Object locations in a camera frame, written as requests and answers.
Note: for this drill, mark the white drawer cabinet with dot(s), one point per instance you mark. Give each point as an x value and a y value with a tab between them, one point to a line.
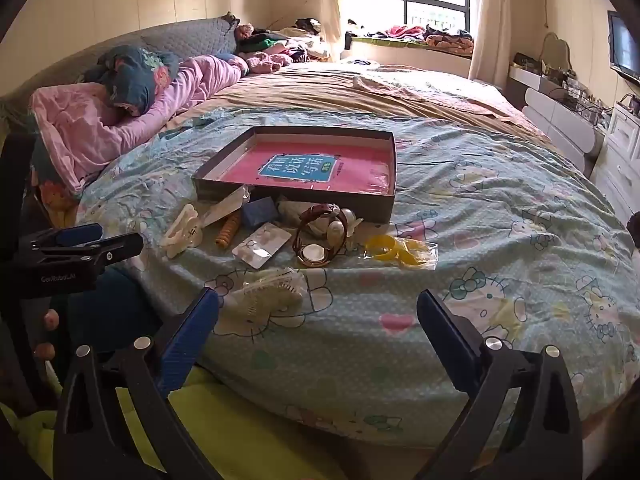
620	160

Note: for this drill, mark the cream curtain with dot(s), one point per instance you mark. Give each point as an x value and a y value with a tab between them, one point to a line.
490	20
332	0

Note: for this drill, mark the white cloth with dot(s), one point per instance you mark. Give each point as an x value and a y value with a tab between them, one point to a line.
390	85

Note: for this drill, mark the pink plush toy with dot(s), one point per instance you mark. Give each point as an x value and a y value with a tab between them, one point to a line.
267	62

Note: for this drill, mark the vanity mirror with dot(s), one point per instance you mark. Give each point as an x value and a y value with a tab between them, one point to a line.
556	52

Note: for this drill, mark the person's left hand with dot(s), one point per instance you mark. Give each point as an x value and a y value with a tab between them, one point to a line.
51	319

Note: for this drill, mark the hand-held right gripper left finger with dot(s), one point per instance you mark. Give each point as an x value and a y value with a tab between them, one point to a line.
190	345

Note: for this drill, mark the clothes on window seat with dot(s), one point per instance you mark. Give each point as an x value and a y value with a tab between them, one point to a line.
440	37

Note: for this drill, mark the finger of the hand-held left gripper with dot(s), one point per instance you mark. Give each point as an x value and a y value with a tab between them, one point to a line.
110	249
80	233

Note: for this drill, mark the pink quilt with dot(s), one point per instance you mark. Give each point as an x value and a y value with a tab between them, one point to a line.
85	130

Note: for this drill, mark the tan bed sheet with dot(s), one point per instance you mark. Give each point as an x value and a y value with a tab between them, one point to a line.
325	90

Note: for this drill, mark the grey padded headboard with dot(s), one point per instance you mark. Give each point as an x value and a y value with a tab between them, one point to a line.
200	35

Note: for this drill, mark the pile of clothes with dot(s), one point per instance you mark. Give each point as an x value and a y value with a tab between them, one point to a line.
285	40

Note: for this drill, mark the blue floral pillow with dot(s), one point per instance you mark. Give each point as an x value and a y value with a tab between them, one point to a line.
135	77

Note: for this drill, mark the clear hair clip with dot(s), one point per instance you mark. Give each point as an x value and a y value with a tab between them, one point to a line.
270	292

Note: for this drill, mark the yellow-green clothing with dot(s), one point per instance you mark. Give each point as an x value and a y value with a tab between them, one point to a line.
250	430

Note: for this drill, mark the pink box lid tray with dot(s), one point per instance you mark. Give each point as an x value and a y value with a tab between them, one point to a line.
300	208

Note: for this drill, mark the cartoon print blanket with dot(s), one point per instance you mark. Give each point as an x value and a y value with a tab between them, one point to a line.
500	210

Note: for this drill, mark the clear packet with white content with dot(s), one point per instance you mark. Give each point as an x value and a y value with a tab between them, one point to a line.
225	207

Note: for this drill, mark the white hair claw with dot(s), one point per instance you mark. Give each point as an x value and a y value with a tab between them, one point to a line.
182	232

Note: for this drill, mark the small blue box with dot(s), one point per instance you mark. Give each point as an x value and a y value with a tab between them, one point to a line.
257	212

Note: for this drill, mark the earring card in plastic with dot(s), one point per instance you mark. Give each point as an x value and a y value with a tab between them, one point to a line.
260	247

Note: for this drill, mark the black television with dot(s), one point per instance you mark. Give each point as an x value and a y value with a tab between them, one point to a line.
625	45

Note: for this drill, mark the white vanity table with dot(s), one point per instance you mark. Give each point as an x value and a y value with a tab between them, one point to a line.
555	115

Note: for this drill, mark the pink book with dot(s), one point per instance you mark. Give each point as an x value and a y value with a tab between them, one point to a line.
250	170

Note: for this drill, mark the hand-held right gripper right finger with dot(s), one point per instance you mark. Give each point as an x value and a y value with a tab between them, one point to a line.
445	340

